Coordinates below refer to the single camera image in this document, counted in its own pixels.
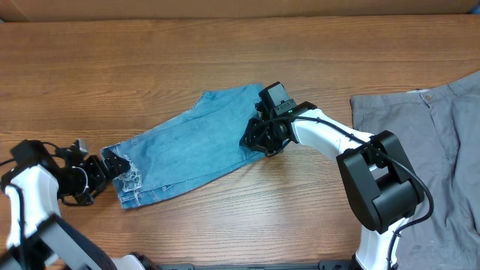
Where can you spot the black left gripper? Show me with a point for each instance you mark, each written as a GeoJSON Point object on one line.
{"type": "Point", "coordinates": [94, 163]}

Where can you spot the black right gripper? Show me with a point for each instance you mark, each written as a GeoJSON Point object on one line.
{"type": "Point", "coordinates": [253, 142]}

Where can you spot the light blue denim jeans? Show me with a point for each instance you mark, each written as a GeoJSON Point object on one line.
{"type": "Point", "coordinates": [188, 151]}

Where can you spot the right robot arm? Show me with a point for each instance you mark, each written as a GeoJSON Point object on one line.
{"type": "Point", "coordinates": [381, 187]}

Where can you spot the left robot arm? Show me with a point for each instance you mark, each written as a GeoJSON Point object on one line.
{"type": "Point", "coordinates": [37, 186]}

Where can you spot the grey trousers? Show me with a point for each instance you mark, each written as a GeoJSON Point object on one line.
{"type": "Point", "coordinates": [439, 131]}

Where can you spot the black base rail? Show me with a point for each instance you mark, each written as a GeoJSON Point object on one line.
{"type": "Point", "coordinates": [343, 264]}

